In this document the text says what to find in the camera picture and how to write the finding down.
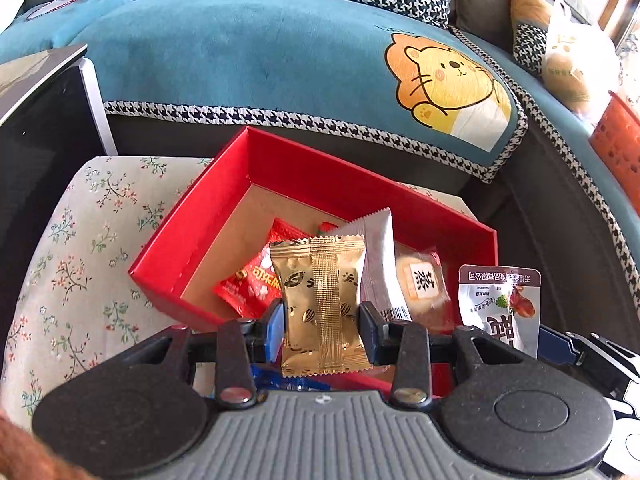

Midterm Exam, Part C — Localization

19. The red Trolli candy packet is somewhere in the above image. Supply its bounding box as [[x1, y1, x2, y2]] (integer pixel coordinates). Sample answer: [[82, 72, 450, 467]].
[[213, 218, 308, 318]]

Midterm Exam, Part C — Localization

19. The steamed cake clear packet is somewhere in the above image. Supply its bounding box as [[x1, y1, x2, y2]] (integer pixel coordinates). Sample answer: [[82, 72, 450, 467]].
[[396, 248, 454, 334]]

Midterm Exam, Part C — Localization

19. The white Weilong snack packet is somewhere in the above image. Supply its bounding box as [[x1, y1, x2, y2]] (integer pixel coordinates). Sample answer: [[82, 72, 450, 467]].
[[329, 208, 411, 322]]

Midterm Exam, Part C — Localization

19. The white duck snack packet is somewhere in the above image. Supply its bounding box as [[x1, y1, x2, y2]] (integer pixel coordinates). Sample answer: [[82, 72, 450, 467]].
[[458, 264, 541, 358]]

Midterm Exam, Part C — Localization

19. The gold walnut snack packet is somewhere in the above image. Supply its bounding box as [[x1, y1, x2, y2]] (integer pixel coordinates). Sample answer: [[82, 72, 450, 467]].
[[270, 235, 371, 377]]

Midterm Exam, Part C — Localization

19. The blue seafood snack packet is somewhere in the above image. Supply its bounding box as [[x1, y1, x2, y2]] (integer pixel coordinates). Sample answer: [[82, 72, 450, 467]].
[[250, 363, 332, 392]]

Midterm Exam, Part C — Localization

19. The red jujube snack packet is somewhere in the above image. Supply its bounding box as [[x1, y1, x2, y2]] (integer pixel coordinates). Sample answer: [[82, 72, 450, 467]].
[[318, 221, 337, 235]]

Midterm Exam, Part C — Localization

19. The red cardboard box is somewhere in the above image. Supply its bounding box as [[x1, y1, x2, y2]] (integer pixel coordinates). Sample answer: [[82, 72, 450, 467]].
[[129, 128, 498, 406]]

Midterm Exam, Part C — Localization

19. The orange plastic basket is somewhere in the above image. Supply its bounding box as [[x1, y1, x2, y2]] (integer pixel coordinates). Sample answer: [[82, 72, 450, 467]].
[[589, 91, 640, 210]]

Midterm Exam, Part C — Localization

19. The black glossy side table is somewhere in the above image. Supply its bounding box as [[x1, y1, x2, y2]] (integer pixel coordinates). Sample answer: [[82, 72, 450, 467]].
[[1, 44, 117, 340]]

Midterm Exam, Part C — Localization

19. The teal lion sofa cover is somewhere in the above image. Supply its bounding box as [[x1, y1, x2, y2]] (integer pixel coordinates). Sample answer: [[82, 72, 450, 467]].
[[1, 0, 639, 292]]

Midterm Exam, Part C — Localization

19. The white plastic bag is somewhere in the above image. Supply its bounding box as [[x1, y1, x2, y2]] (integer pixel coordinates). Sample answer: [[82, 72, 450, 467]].
[[541, 0, 620, 122]]

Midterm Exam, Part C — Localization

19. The small houndstooth orange pillow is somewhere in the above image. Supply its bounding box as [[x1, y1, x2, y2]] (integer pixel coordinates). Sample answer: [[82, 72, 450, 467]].
[[510, 0, 552, 77]]

